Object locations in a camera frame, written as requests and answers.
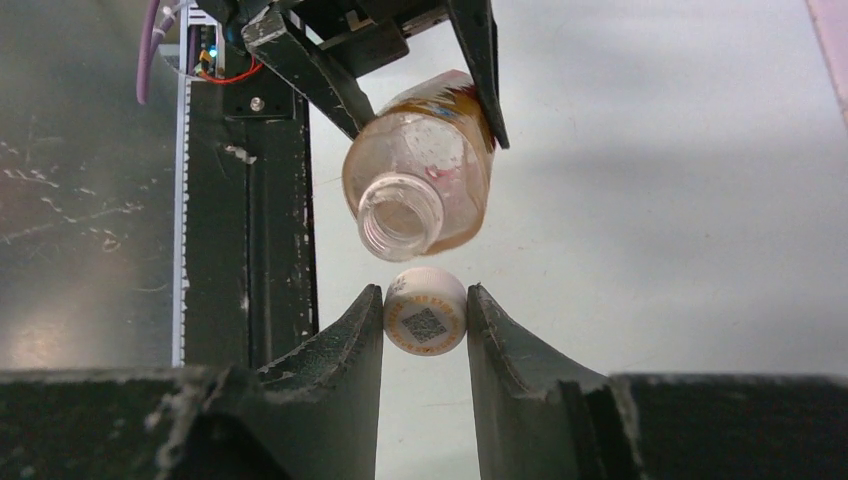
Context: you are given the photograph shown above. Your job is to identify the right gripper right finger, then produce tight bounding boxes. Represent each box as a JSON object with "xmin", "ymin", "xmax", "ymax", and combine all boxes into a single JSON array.
[{"xmin": 467, "ymin": 285, "xmax": 847, "ymax": 479}]

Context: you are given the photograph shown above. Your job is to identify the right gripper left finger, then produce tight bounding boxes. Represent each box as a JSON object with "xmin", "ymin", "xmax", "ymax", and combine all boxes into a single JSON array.
[{"xmin": 1, "ymin": 285, "xmax": 383, "ymax": 479}]

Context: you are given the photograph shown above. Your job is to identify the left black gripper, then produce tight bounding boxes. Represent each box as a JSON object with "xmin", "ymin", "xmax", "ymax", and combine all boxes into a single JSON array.
[{"xmin": 196, "ymin": 0, "xmax": 510, "ymax": 149}]

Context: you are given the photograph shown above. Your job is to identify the orange red label bottle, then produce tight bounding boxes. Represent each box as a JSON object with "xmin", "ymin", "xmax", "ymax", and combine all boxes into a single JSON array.
[{"xmin": 342, "ymin": 70, "xmax": 495, "ymax": 262}]

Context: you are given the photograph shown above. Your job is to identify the white bottle cap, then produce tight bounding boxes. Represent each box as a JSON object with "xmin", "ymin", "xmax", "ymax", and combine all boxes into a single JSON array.
[{"xmin": 383, "ymin": 267, "xmax": 467, "ymax": 356}]

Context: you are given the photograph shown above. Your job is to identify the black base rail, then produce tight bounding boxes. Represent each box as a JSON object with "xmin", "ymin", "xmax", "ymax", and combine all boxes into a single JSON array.
[{"xmin": 171, "ymin": 15, "xmax": 319, "ymax": 368}]

